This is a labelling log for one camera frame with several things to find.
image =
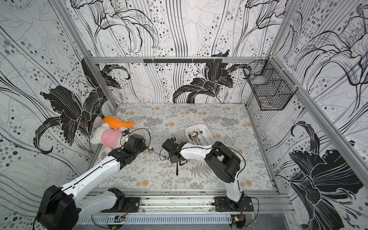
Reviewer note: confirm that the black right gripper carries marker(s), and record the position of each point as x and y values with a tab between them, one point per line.
167	145

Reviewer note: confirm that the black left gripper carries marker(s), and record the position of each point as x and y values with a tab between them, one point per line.
143	146

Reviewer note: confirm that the gold spoon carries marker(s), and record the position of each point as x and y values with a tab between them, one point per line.
196	137

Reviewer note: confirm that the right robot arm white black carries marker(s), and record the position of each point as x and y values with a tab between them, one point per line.
224	163

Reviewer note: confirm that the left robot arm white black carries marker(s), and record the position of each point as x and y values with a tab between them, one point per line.
62	207

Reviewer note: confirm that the white plastic storage box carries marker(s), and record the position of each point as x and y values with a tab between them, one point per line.
199	135

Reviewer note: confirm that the white plush toy pink shirt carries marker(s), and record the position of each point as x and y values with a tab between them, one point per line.
109	134

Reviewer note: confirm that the small circuit board left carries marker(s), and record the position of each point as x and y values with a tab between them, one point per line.
120	219

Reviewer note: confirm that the small circuit board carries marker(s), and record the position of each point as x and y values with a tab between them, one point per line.
120	219
238	220

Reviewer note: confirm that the small circuit board right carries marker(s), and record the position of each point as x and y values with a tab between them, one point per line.
238	220

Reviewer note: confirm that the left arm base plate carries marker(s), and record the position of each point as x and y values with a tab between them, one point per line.
125	205

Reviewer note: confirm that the aluminium mounting rail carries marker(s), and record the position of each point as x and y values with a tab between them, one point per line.
196	201

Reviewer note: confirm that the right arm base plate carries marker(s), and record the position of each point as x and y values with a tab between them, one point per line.
224	204

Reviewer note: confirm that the white slotted cable duct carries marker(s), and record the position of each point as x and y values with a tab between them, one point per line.
159	219

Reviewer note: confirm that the black bar on back rail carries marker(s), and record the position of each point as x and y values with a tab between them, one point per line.
181	60

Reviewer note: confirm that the black wire wall basket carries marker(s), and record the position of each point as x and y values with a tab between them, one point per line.
267	81

